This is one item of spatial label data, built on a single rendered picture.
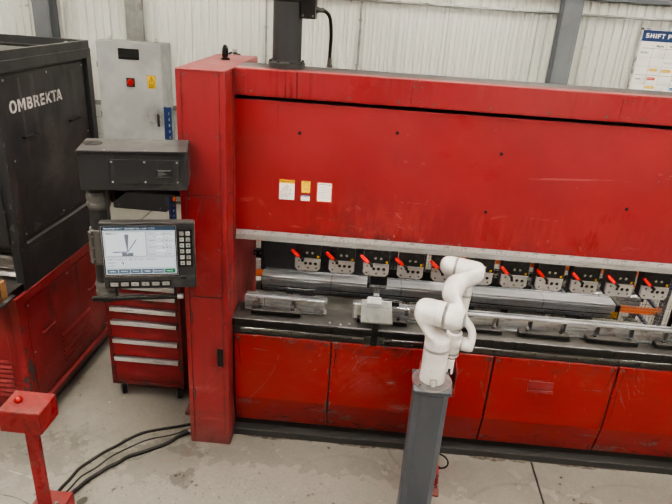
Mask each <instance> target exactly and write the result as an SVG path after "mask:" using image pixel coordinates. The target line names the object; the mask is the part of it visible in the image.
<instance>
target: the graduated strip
mask: <svg viewBox="0 0 672 504"><path fill-rule="evenodd" d="M236 234H245V235H257V236H270V237H282V238H294V239H306V240H319V241H331V242H343V243H356V244H368V245H380V246H392V247H405V248H417V249H429V250H441V251H454V252H466V253H478V254H490V255H503V256H515V257H527V258H540V259H552V260H564V261H576V262H589V263H601V264H613V265H625V266H638V267H650V268H662V269H672V264H666V263H653V262H641V261H629V260H616V259H604V258H592V257H580V256H567V255H555V254H543V253H530V252H518V251H506V250H493V249H481V248H469V247H456V246H444V245H432V244H419V243H407V242H395V241H382V240H370V239H358V238H346V237H333V236H321V235H309V234H296V233H284V232H272V231H259V230H247V229H236Z"/></svg>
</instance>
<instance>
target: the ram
mask: <svg viewBox="0 0 672 504"><path fill-rule="evenodd" d="M235 166H236V229H247V230H259V231H272V232H284V233H296V234H309V235H321V236H333V237H346V238H358V239H370V240H382V241H395V242H407V243H419V244H432V245H444V246H456V247H469V248H481V249H493V250H506V251H518V252H530V253H543V254H555V255H567V256H580V257H592V258H604V259H616V260H629V261H641V262H653V263H666V264H672V128H671V127H657V126H644V125H630V124H616V123H602V122H589V121H575V120H561V119H547V118H534V117H520V116H506V115H492V114H479V113H465V112H451V111H437V110H424V109H410V108H396V107H382V106H369V105H355V104H341V103H327V102H314V101H300V100H286V99H272V98H259V97H245V96H238V97H236V98H235ZM280 179H285V180H295V189H294V200H287V199H279V183H280ZM302 181H311V182H310V193H302V192H301V182H302ZM317 182H323V183H333V184H332V201H331V203H330V202H317V201H316V197H317ZM301 195H310V201H301ZM236 238H237V239H250V240H262V241H274V242H286V243H299V244H311V245H323V246H335V247H347V248H360V249H372V250H384V251H396V252H408V253H421V254H433V255H445V256H457V257H470V258H482V259H494V260H506V261H518V262H531V263H543V264H555V265H567V266H580V267H592V268H604V269H616V270H628V271H641V272H653V273H665V274H672V269H662V268H650V267H638V266H625V265H613V264H601V263H589V262H576V261H564V260H552V259H540V258H527V257H515V256H503V255H490V254H478V253H466V252H454V251H441V250H429V249H417V248H405V247H392V246H380V245H368V244H356V243H343V242H331V241H319V240H306V239H294V238H282V237H270V236H257V235H245V234H236Z"/></svg>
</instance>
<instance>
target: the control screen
mask: <svg viewBox="0 0 672 504"><path fill-rule="evenodd" d="M102 237H103V247H104V256H105V266H106V275H123V274H171V273H177V266H176V246H175V227H102ZM119 261H126V265H119Z"/></svg>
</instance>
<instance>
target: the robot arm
mask: <svg viewBox="0 0 672 504"><path fill-rule="evenodd" d="M440 269H441V271H442V273H443V274H444V275H446V276H448V277H449V278H448V279H447V280H446V282H445V284H444V286H443V289H442V298H443V300H444V301H440V300H436V299H431V298H423V299H421V300H419V301H418V302H417V304H416V306H415V310H414V315H415V319H416V321H417V323H418V325H419V327H420V328H421V330H422V331H423V333H424V336H425V341H424V348H423V356H422V363H421V369H418V370H416V371H415V372H414V373H413V375H412V381H413V383H414V385H415V386H417V387H418V388H419V389H421V390H423V391H426V392H430V393H442V392H446V391H448V390H449V389H450V388H451V386H452V380H451V378H450V377H449V376H450V373H451V374H452V372H453V367H454V361H455V359H456V358H457V357H458V355H459V351H464V352H472V351H473V349H474V346H475V341H476V330H475V327H474V325H473V323H472V322H471V320H470V319H469V318H468V316H467V312H468V308H469V303H470V299H471V294H472V289H473V286H475V285H477V284H479V283H480V282H481V281H482V280H483V279H484V277H485V273H486V271H485V270H486V269H485V267H484V265H483V264H482V263H480V262H477V261H473V260H468V259H464V258H459V257H455V256H446V257H444V258H443V259H442V260H441V262H440ZM464 326H465V328H466V329H467V331H468V337H463V336H462V330H461V329H462V328H463V327H464ZM440 328H443V329H447V332H446V333H445V332H444V331H442V330H441V329H440ZM446 372H449V375H447V374H446Z"/></svg>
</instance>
